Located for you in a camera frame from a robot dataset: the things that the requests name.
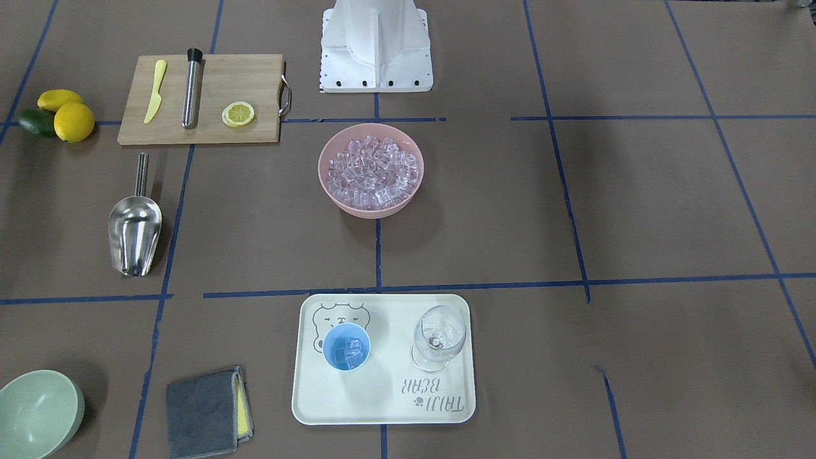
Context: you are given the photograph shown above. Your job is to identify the yellow plastic knife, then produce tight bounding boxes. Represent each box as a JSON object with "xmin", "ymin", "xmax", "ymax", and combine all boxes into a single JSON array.
[{"xmin": 143, "ymin": 60, "xmax": 167, "ymax": 124}]

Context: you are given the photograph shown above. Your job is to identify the green bowl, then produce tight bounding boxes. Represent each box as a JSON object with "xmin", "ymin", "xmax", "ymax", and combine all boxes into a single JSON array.
[{"xmin": 1, "ymin": 369, "xmax": 85, "ymax": 458}]

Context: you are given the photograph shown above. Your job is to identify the ice cubes in cup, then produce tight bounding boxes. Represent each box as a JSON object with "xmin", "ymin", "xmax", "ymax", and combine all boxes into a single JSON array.
[{"xmin": 330, "ymin": 338, "xmax": 368, "ymax": 371}]

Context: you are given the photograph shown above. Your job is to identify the bamboo cutting board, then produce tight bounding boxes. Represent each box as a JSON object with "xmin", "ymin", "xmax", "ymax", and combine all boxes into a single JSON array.
[{"xmin": 119, "ymin": 54, "xmax": 285, "ymax": 146}]

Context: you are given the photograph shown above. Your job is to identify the cream bear tray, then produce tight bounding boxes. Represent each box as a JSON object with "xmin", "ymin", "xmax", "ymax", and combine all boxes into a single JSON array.
[{"xmin": 291, "ymin": 294, "xmax": 477, "ymax": 425}]

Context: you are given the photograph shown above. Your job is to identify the blue plastic cup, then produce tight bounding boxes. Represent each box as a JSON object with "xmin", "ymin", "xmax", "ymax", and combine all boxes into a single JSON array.
[{"xmin": 323, "ymin": 323, "xmax": 371, "ymax": 371}]

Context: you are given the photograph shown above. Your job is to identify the grey yellow folded cloth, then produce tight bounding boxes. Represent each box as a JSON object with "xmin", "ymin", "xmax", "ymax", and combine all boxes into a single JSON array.
[{"xmin": 166, "ymin": 366, "xmax": 254, "ymax": 458}]

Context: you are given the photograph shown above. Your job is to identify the steel ice scoop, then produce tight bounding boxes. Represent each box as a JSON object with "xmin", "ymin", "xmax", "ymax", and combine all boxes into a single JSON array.
[{"xmin": 108, "ymin": 152, "xmax": 163, "ymax": 277}]

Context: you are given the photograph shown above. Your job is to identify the clear ice cubes pile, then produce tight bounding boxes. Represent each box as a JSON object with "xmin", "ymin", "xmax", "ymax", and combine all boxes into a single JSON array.
[{"xmin": 323, "ymin": 135, "xmax": 421, "ymax": 211}]

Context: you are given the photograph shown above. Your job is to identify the lemon slice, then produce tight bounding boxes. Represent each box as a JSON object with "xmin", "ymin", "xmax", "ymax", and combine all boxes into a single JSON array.
[{"xmin": 221, "ymin": 101, "xmax": 256, "ymax": 128}]

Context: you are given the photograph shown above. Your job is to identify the steel muddler black cap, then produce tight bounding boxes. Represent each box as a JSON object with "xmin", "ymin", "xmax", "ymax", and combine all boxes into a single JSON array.
[{"xmin": 181, "ymin": 48, "xmax": 204, "ymax": 130}]

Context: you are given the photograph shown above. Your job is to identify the yellow lemon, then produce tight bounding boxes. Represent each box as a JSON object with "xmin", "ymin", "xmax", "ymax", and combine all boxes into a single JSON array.
[{"xmin": 54, "ymin": 102, "xmax": 96, "ymax": 143}]

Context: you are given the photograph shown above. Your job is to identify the clear wine glass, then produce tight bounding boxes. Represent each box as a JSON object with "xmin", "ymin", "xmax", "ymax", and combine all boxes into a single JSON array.
[{"xmin": 411, "ymin": 305, "xmax": 467, "ymax": 373}]

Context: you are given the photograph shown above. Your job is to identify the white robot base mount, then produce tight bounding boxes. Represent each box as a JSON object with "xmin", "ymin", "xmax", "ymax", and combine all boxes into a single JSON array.
[{"xmin": 319, "ymin": 1, "xmax": 434, "ymax": 93}]

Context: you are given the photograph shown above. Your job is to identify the pink bowl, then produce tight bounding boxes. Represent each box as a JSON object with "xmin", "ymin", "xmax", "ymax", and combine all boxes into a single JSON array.
[{"xmin": 317, "ymin": 123, "xmax": 425, "ymax": 220}]

